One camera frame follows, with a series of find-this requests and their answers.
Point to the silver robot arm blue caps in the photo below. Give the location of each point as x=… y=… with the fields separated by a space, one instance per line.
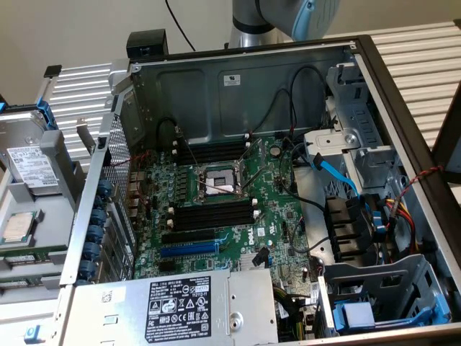
x=252 y=32

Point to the silver CPU socket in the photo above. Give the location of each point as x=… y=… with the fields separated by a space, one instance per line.
x=218 y=182

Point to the silver socket locking lever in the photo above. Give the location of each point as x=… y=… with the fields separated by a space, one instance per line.
x=255 y=174
x=189 y=149

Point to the silver socket cover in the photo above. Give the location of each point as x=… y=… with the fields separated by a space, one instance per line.
x=260 y=151

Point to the round coin cell battery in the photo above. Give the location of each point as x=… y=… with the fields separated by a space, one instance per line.
x=276 y=150

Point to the green motherboard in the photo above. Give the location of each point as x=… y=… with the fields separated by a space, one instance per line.
x=273 y=202

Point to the long black expansion slot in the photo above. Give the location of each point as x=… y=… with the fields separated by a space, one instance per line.
x=187 y=237

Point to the open grey PC case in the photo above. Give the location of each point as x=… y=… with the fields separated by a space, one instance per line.
x=187 y=104

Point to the blue expansion slot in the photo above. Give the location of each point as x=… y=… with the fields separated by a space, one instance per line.
x=187 y=249

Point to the silver chipset heatsink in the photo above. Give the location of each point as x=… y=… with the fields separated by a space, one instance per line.
x=246 y=263

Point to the short black expansion slot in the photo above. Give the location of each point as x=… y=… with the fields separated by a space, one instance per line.
x=167 y=266

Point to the black plastic fan shroud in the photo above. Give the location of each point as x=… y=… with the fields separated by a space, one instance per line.
x=345 y=223

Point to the dark blue slot clip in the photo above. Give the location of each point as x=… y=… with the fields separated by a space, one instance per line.
x=93 y=251
x=105 y=189
x=95 y=234
x=98 y=217
x=88 y=269

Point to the silver disk bay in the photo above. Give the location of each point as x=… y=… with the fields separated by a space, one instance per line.
x=360 y=119

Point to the black box device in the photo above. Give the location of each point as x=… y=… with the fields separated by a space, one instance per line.
x=147 y=43

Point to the grey disk cage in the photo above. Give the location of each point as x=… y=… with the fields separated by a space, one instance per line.
x=378 y=277

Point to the grey parts rack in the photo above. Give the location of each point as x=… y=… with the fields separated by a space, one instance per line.
x=54 y=223

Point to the blue disk carrier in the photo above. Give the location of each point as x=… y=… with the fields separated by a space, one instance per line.
x=356 y=313
x=45 y=108

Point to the silver power supply unit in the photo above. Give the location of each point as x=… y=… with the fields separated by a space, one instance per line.
x=108 y=317

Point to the silver hard disk white label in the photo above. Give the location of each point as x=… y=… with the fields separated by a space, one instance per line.
x=32 y=166

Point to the small black table clip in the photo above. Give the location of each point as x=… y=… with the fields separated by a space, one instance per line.
x=53 y=70

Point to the silver CPU chip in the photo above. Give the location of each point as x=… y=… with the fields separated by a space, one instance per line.
x=18 y=227

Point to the dark upright panel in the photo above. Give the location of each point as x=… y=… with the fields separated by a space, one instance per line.
x=450 y=144

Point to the blue square case latch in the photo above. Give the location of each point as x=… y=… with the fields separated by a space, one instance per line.
x=32 y=333

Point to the silver metal bracket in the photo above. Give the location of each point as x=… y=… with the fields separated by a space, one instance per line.
x=86 y=135

